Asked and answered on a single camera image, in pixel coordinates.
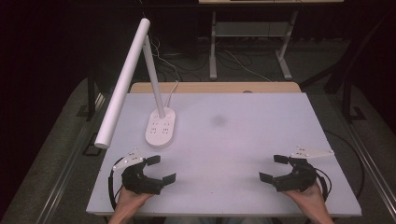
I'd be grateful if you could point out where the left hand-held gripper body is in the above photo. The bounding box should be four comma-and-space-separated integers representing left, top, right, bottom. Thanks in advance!
112, 147, 171, 196

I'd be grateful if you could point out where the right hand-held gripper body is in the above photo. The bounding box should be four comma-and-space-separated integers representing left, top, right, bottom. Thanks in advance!
272, 145, 335, 193

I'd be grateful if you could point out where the person's left hand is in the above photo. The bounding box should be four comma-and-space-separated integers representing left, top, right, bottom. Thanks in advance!
115, 186, 154, 217

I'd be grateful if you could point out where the person's right hand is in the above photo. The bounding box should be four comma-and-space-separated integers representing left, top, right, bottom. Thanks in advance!
281, 181, 327, 215

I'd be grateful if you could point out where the white table mat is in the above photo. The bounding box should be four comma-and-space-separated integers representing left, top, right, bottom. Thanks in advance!
86, 91, 362, 217

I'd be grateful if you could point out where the white desk lamp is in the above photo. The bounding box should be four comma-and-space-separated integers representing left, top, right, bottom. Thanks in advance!
93, 17, 177, 149

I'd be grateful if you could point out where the black metal stand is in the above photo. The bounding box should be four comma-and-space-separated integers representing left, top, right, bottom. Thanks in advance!
323, 40, 368, 123

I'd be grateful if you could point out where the wooden table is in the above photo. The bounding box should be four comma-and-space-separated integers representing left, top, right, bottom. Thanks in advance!
129, 81, 303, 94

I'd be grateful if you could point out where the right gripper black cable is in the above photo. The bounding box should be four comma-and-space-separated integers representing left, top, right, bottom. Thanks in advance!
313, 167, 332, 203

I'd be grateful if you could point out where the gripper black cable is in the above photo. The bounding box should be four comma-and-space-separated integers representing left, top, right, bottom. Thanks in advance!
313, 167, 332, 203
107, 157, 125, 211

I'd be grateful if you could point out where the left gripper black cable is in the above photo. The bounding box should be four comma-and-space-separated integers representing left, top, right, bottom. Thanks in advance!
107, 157, 125, 211

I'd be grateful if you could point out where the long black floor cable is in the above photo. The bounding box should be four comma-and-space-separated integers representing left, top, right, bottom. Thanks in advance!
323, 129, 366, 201

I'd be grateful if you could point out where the white lamp cable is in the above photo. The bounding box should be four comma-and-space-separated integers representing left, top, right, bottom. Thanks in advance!
164, 79, 180, 109

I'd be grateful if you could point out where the aluminium floor rail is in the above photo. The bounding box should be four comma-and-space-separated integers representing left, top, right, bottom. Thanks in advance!
35, 92, 111, 224
337, 108, 396, 216

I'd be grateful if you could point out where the white floor cable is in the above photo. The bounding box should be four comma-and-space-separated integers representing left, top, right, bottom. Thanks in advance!
223, 49, 273, 83

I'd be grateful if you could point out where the grey metal desk frame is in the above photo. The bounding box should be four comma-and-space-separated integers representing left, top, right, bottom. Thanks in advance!
198, 0, 345, 82

